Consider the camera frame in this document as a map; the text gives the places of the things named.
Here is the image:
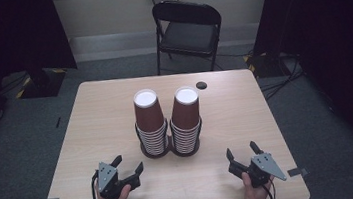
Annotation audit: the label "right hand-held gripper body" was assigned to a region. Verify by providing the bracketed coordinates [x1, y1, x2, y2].
[244, 150, 289, 190]

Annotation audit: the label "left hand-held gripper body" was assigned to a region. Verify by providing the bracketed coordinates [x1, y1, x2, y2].
[94, 158, 133, 199]

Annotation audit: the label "black wire cup holder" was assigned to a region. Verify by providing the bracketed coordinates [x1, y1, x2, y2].
[168, 116, 207, 159]
[133, 118, 174, 161]

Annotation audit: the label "stack of brown paper cups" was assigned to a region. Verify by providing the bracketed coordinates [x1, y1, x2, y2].
[166, 84, 207, 156]
[131, 86, 172, 158]

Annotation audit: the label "person's right hand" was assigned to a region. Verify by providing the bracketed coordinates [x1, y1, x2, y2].
[240, 168, 276, 199]

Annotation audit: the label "round table grommet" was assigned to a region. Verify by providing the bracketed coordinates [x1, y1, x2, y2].
[195, 80, 208, 91]

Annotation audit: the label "stand base with striped tape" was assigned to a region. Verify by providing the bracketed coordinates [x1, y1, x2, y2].
[243, 48, 285, 81]
[12, 65, 71, 102]

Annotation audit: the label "black folding chair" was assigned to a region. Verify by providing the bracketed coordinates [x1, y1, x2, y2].
[148, 0, 228, 79]

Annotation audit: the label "black curtain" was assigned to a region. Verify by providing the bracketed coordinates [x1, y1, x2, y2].
[247, 0, 353, 184]
[0, 0, 87, 158]

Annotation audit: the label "black floor cables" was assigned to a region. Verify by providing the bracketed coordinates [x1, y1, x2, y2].
[255, 50, 308, 102]

